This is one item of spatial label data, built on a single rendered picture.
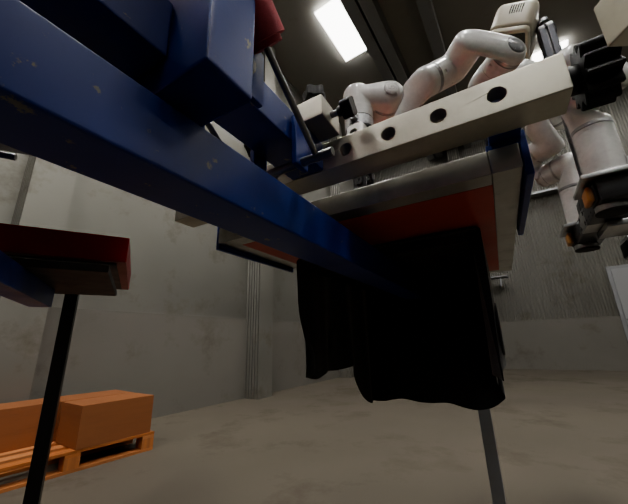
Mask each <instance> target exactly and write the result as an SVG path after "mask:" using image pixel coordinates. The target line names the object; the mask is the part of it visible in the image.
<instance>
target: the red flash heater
mask: <svg viewBox="0 0 628 504"><path fill-rule="evenodd" d="M0 250H1V251H2V252H4V253H5V254H6V255H8V256H9V257H16V258H29V259H41V260H54V261H66V262H79V263H91V264H104V265H109V266H110V270H111V273H112V277H113V280H114V283H115V287H116V289H121V290H129V284H130V277H131V258H130V238H124V237H115V236H107V235H98V234H90V233H81V232H73V231H65V230H56V229H48V228H39V227H31V226H22V225H14V224H5V223H0Z"/></svg>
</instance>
